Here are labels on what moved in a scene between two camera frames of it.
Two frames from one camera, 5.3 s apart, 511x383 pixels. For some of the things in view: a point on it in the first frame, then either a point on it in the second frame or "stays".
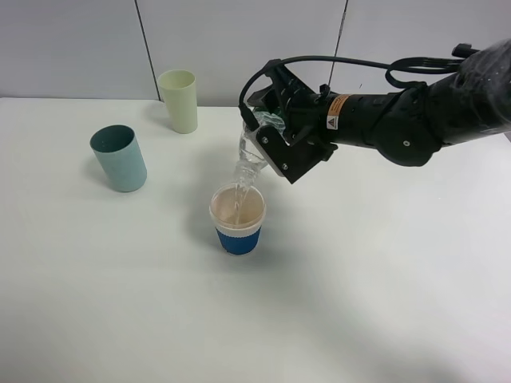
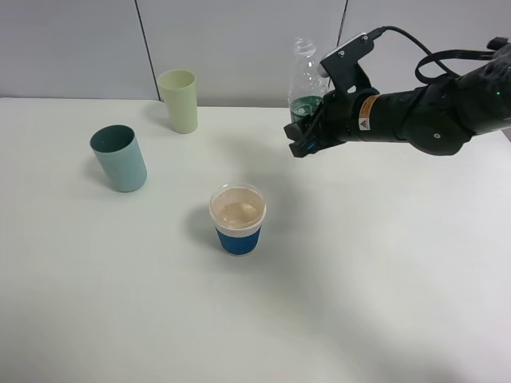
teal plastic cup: [120, 154] stays
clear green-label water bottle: [251, 159] to [308, 85]
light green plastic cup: [179, 88] stays
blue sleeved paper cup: [237, 211] stays
